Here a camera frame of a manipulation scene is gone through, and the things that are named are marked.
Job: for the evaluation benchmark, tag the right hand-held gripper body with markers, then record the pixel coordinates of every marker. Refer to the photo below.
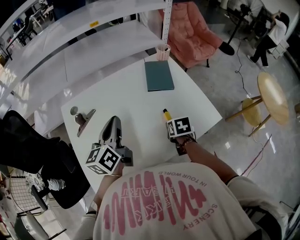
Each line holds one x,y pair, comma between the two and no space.
180,127

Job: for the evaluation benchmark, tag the person's left forearm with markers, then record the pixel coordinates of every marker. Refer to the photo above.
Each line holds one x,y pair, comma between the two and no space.
105,187

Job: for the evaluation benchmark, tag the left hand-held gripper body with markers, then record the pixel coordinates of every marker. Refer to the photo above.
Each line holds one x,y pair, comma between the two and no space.
103,159

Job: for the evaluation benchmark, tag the white storage drawers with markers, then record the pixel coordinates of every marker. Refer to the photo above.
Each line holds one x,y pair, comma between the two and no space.
280,49

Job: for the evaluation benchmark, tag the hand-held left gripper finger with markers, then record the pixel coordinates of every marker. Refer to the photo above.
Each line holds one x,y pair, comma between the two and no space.
105,133
118,136

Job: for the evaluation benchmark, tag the white table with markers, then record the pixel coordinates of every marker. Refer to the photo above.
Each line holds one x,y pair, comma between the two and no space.
140,105

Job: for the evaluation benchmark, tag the person's right forearm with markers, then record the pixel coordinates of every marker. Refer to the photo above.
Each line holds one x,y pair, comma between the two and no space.
211,161

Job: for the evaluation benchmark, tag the grey-green notebook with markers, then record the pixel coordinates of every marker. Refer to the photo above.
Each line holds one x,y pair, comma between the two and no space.
159,76

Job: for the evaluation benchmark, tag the round wooden side table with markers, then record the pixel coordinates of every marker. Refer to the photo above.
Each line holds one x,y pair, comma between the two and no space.
273,98

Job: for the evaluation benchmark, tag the patterned seat cushion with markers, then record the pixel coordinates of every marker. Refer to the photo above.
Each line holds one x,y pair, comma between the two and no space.
32,179

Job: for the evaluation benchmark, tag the black office chair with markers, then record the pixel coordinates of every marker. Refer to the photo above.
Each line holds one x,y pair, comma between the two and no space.
28,145

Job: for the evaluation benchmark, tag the person's white printed shirt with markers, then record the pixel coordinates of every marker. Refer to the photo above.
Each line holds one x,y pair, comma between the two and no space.
164,187

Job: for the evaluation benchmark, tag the white metal shelving rack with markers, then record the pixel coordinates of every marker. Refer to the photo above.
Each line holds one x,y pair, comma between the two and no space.
93,42

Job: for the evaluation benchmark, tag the black standing fan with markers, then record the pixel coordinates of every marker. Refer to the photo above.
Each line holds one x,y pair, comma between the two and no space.
227,48

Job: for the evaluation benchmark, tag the grey chair black legs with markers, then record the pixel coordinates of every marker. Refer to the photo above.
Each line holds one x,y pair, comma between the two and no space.
30,225

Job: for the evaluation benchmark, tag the pink armchair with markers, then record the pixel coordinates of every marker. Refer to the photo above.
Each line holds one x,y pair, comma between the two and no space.
189,35

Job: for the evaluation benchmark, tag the pink patterned pen holder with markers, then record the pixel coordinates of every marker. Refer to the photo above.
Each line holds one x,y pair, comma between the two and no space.
162,54

